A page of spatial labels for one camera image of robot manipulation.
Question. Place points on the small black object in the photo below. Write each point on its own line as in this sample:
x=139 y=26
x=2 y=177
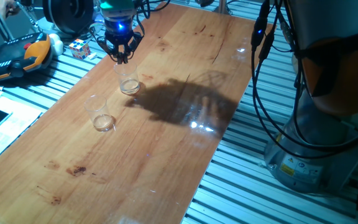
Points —
x=205 y=2

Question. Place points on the black round spool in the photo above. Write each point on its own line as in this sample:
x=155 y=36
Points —
x=70 y=15

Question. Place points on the upright stand pole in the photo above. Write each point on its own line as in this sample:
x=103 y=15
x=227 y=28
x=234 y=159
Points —
x=223 y=7

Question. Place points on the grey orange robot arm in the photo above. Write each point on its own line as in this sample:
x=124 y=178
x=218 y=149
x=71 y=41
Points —
x=322 y=25

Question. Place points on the green wrist adapter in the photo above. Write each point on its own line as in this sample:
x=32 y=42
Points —
x=117 y=7

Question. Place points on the clear glass beaker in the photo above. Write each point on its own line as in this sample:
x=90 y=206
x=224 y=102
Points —
x=102 y=122
x=130 y=87

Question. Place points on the thin metal tripod leg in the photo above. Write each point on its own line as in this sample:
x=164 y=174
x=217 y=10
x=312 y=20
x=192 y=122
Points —
x=30 y=17

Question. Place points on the wooden board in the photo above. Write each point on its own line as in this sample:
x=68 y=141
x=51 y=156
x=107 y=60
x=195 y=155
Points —
x=166 y=161

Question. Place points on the small white eraser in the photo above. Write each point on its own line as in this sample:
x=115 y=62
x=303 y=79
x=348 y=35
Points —
x=92 y=55

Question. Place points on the orange black teach pendant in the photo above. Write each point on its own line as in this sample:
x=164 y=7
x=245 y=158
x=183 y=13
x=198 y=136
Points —
x=11 y=56

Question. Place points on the colourful puzzle cube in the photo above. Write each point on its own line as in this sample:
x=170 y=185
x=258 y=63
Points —
x=79 y=49

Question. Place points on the glass dropper with red bulb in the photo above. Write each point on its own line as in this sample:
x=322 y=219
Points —
x=123 y=63

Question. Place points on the person hand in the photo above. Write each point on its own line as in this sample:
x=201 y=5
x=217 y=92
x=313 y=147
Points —
x=6 y=9

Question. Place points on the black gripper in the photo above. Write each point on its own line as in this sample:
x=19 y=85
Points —
x=120 y=31

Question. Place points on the white printed paper sheet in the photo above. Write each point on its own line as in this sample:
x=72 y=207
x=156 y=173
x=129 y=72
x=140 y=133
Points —
x=20 y=121

